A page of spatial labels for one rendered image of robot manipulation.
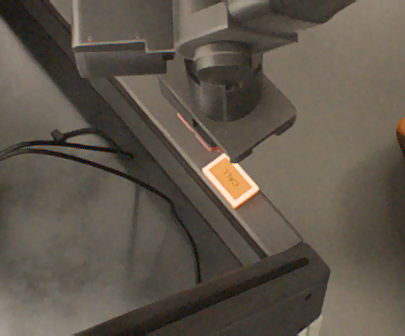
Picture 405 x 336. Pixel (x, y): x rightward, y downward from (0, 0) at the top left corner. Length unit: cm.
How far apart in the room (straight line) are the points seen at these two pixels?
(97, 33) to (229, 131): 14
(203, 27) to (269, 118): 18
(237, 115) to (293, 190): 123
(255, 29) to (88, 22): 13
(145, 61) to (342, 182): 134
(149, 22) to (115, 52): 4
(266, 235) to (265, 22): 37
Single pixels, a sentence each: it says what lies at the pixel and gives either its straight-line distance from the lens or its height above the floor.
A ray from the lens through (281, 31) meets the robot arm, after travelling 50.
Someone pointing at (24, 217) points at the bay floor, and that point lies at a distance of 99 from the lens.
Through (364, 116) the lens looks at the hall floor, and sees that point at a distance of 196.
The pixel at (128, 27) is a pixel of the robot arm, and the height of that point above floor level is 126.
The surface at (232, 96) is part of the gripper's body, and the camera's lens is 62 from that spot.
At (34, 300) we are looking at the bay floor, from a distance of 96.
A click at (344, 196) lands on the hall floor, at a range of 187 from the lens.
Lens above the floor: 172
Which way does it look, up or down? 65 degrees down
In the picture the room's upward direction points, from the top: 8 degrees counter-clockwise
